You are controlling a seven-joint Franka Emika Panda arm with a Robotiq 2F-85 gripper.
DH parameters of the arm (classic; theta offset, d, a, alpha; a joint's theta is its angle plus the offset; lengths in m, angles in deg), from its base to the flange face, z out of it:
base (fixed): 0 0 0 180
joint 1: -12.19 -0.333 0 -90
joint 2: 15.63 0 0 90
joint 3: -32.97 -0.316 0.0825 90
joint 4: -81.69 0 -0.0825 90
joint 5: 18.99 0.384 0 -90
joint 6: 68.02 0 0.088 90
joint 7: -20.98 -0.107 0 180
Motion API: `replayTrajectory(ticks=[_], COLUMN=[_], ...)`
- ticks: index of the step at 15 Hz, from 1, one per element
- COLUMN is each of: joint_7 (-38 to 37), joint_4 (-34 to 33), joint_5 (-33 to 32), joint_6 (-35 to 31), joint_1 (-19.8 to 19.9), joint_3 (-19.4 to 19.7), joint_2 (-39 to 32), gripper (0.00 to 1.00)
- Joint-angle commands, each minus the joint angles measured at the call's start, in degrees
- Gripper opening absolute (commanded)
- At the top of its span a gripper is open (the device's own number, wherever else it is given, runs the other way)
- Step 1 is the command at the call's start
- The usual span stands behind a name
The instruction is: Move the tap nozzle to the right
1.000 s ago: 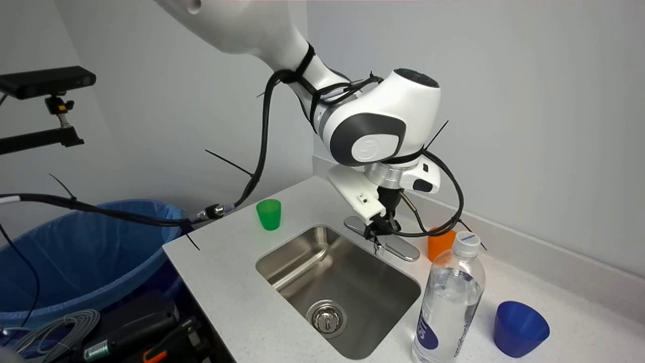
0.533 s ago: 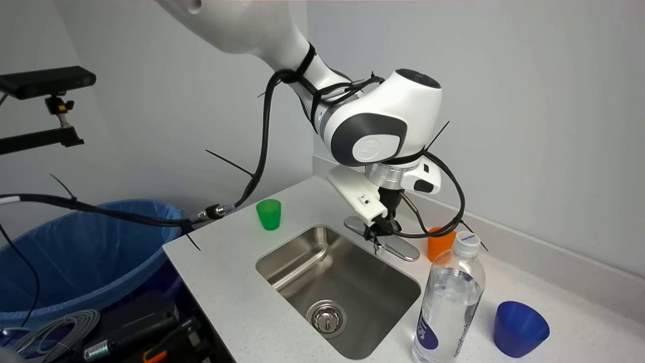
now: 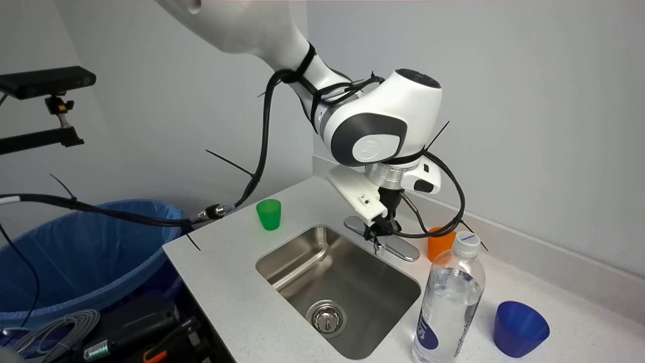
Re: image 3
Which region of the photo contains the chrome tap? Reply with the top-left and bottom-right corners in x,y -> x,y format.
344,215 -> 421,262

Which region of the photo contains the orange plastic cup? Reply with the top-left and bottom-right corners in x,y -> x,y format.
427,227 -> 457,262

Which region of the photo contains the steel sink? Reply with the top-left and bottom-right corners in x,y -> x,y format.
255,225 -> 422,360

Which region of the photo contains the clear water bottle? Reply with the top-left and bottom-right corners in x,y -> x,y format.
411,231 -> 486,363

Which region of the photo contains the green plastic cup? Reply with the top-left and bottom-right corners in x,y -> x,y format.
255,199 -> 282,231

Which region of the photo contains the blue plastic cup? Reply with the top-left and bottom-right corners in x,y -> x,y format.
493,300 -> 551,358

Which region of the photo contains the black clamp with orange trigger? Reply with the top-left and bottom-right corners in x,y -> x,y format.
141,316 -> 213,363

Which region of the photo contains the black device with green label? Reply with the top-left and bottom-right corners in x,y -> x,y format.
82,301 -> 180,361

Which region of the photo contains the bin with blue bag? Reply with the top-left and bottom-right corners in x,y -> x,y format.
0,199 -> 185,329

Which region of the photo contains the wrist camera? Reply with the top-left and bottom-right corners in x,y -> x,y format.
327,165 -> 390,227

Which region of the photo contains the coil of grey cable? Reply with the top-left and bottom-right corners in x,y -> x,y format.
9,309 -> 102,363

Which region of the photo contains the camera on mount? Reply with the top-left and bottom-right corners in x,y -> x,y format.
0,66 -> 97,156

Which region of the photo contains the thin black cable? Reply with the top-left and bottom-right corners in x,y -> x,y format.
0,222 -> 41,333

